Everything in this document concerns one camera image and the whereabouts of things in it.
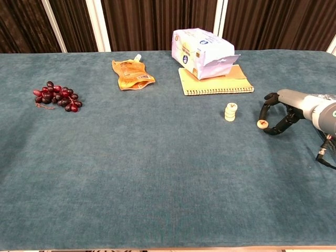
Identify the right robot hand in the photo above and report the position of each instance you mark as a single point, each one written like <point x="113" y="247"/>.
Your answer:
<point x="296" y="102"/>

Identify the kraft spiral notebook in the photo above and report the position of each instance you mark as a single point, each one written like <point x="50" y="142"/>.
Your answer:
<point x="210" y="85"/>

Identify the white blue tissue pack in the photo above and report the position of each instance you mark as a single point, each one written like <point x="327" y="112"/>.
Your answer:
<point x="199" y="50"/>

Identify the dark brown curtain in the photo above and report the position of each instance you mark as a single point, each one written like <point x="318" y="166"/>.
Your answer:
<point x="157" y="23"/>

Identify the orange spout pouch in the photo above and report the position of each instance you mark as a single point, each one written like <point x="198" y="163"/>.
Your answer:
<point x="131" y="74"/>

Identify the teal table cloth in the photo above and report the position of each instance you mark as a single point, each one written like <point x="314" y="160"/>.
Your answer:
<point x="131" y="170"/>

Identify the dark red grape bunch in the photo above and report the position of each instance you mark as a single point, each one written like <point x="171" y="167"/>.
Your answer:
<point x="56" y="95"/>

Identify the white frame post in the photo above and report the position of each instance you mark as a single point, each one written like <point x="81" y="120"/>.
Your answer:
<point x="98" y="26"/>
<point x="333" y="46"/>
<point x="55" y="26"/>
<point x="220" y="15"/>

